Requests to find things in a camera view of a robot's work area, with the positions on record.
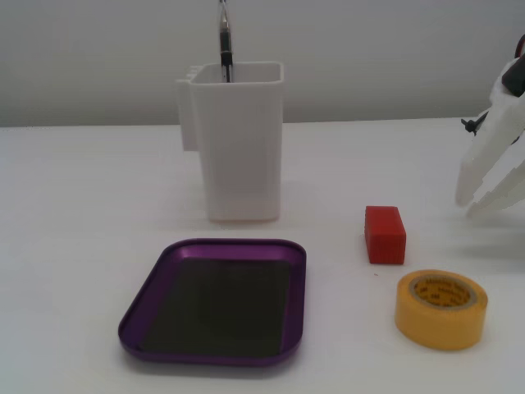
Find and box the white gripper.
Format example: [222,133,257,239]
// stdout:
[455,55,525,219]

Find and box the yellow tape roll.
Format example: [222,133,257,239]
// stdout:
[395,269,489,353]

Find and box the white plastic holder box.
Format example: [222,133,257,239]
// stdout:
[175,61,285,224]

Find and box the red rectangular block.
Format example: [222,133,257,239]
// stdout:
[363,205,408,265]

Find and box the black silver pen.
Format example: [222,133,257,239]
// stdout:
[217,0,236,84]

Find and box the purple metal tray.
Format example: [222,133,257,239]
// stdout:
[117,238,308,367]

